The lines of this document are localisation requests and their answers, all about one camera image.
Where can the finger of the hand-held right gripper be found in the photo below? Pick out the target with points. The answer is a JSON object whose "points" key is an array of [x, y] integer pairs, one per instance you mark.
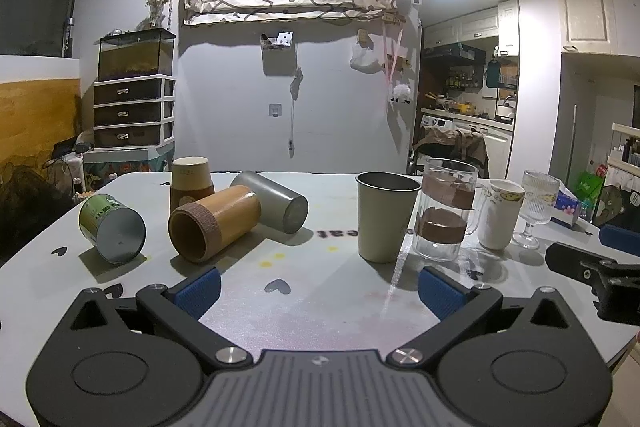
{"points": [[615, 287], [622, 236]]}

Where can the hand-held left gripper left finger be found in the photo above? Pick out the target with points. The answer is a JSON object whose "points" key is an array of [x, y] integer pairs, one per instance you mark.
{"points": [[199, 291]]}

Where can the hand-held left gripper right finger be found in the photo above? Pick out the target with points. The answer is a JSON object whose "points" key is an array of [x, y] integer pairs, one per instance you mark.
{"points": [[440, 293]]}

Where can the bamboo cup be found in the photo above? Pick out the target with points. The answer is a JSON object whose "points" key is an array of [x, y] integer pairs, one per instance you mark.
{"points": [[210, 222]]}

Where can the beige metal cup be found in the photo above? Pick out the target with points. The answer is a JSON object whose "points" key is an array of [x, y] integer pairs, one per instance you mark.
{"points": [[382, 222]]}

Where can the brown paper cup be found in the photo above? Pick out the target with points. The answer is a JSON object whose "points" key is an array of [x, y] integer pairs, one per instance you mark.
{"points": [[190, 179]]}

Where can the green tin cup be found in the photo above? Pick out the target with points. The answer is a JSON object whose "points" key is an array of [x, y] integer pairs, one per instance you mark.
{"points": [[107, 224]]}

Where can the grey metal cup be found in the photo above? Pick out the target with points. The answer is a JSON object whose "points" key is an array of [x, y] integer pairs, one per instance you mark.
{"points": [[272, 199]]}

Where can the green bag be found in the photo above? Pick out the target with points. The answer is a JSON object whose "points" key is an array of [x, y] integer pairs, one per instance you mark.
{"points": [[592, 187]]}

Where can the floral tissue box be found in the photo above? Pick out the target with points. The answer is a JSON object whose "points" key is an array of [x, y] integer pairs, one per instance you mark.
{"points": [[565, 207]]}

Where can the glass mug with brown bands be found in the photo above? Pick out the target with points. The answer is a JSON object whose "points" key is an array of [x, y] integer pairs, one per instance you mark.
{"points": [[445, 217]]}

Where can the ribbed glass goblet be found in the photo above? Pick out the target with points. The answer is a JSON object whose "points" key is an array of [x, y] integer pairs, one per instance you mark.
{"points": [[537, 202]]}

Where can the white patterned mug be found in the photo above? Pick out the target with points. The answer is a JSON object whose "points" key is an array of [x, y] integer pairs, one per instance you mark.
{"points": [[500, 222]]}

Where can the chair with brown cloth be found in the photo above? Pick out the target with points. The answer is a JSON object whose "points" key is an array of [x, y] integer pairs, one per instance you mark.
{"points": [[450, 147]]}

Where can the white washing machine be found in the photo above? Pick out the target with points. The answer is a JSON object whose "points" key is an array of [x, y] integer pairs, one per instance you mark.
{"points": [[495, 142]]}

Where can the white kettle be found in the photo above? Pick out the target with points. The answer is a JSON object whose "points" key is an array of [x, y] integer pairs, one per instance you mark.
{"points": [[506, 108]]}

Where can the white drawer cabinet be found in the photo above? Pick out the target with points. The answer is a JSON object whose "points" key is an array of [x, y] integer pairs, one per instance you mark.
{"points": [[132, 112]]}

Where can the white plush toy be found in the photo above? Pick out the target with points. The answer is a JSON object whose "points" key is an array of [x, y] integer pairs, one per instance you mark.
{"points": [[401, 94]]}

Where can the black spice shelf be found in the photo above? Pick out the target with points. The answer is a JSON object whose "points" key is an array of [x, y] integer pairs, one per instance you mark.
{"points": [[462, 74]]}

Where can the white cabinet door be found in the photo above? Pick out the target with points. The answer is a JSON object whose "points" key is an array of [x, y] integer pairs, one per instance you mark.
{"points": [[587, 14]]}

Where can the glass fish tank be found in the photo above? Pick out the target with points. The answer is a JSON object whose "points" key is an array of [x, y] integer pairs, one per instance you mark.
{"points": [[132, 57]]}

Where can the white plastic bag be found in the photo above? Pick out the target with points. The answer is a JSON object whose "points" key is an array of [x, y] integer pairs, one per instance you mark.
{"points": [[365, 59]]}

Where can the white upper kitchen cabinets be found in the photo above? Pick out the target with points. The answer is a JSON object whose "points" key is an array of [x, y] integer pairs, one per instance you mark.
{"points": [[465, 27]]}

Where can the dried flower bunch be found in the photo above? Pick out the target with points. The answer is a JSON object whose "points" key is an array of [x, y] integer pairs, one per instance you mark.
{"points": [[159, 2]]}

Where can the wall hook plate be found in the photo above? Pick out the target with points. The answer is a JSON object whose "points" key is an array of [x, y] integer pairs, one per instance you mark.
{"points": [[274, 110]]}

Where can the wall storage box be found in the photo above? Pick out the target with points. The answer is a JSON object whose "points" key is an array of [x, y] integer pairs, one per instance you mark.
{"points": [[276, 41]]}

